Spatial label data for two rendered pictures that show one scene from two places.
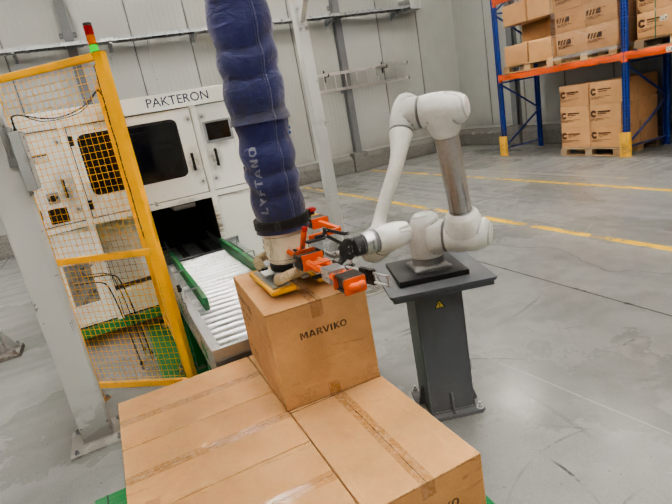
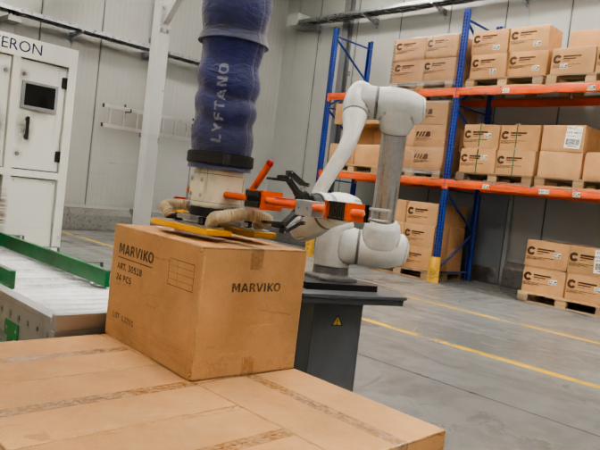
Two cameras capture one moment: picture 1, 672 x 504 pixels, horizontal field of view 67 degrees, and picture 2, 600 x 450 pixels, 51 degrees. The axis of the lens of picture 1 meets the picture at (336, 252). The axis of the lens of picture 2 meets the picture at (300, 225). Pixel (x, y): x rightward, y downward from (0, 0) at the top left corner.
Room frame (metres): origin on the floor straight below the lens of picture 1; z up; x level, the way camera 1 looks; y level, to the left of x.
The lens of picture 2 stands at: (-0.08, 0.73, 1.13)
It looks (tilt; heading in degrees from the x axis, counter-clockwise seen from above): 3 degrees down; 338
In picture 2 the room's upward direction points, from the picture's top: 7 degrees clockwise
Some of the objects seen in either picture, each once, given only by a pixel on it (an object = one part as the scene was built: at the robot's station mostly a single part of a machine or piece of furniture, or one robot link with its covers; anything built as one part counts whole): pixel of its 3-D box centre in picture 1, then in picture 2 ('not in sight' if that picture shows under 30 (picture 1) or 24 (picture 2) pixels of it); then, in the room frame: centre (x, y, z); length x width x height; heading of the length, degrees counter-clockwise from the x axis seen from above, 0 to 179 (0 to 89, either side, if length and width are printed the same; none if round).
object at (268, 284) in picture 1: (270, 277); (189, 221); (1.98, 0.28, 0.99); 0.34 x 0.10 x 0.05; 22
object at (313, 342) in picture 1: (301, 323); (201, 293); (2.04, 0.20, 0.74); 0.60 x 0.40 x 0.40; 19
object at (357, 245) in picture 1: (351, 248); (305, 204); (1.82, -0.06, 1.10); 0.09 x 0.07 x 0.08; 112
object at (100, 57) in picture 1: (99, 247); not in sight; (3.02, 1.40, 1.05); 0.87 x 0.10 x 2.10; 75
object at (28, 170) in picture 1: (25, 161); not in sight; (2.70, 1.48, 1.62); 0.20 x 0.05 x 0.30; 23
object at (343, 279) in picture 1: (349, 282); (344, 211); (1.46, -0.02, 1.09); 0.08 x 0.07 x 0.05; 22
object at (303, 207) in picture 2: (333, 273); (311, 208); (1.59, 0.02, 1.09); 0.07 x 0.07 x 0.04; 22
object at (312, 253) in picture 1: (309, 258); (263, 199); (1.79, 0.10, 1.09); 0.10 x 0.08 x 0.06; 112
